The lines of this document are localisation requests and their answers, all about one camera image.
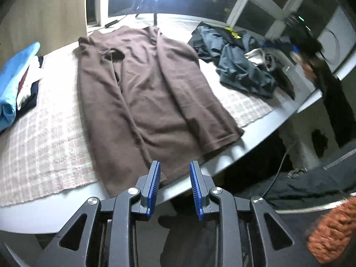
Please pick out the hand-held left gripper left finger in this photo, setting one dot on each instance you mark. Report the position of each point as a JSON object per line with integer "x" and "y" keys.
{"x": 154, "y": 189}

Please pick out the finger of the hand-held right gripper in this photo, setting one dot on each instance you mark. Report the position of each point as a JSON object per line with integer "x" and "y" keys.
{"x": 294, "y": 50}

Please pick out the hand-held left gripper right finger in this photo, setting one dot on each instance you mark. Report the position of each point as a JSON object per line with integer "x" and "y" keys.
{"x": 196, "y": 189}

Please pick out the brown garment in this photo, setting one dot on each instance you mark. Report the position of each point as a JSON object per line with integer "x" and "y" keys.
{"x": 144, "y": 103}

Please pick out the person's right hand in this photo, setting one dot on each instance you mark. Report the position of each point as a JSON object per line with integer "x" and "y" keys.
{"x": 307, "y": 71}

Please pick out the black garment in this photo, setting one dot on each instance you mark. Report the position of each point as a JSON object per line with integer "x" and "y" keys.
{"x": 283, "y": 80}

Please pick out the beige cloth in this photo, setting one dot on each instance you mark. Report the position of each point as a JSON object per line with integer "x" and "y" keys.
{"x": 256, "y": 55}

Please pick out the white appliance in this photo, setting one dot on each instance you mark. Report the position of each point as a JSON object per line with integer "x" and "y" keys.
{"x": 345, "y": 50}

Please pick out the grey-blue jacket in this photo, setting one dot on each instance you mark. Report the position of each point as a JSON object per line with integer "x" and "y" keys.
{"x": 244, "y": 72}

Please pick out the beige checked mat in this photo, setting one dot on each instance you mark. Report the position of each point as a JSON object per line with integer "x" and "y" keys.
{"x": 50, "y": 133}

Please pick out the person's orange knit sweater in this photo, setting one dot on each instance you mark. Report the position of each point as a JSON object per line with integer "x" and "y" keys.
{"x": 331, "y": 236}

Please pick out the black tripod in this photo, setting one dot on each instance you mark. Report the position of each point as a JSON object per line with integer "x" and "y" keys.
{"x": 155, "y": 16}

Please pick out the white folded cloth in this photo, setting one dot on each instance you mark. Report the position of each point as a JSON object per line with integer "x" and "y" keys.
{"x": 32, "y": 73}

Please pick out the maroon folded cloth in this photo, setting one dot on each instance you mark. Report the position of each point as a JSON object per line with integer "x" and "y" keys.
{"x": 23, "y": 80}

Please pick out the black power adapter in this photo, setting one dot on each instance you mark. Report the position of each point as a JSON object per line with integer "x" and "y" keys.
{"x": 111, "y": 23}

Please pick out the blue folded cloth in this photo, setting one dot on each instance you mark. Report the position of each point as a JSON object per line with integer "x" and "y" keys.
{"x": 14, "y": 75}

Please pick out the beige board panel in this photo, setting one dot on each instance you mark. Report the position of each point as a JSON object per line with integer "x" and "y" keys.
{"x": 55, "y": 11}

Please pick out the white window frame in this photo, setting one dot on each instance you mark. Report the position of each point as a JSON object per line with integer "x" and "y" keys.
{"x": 242, "y": 5}

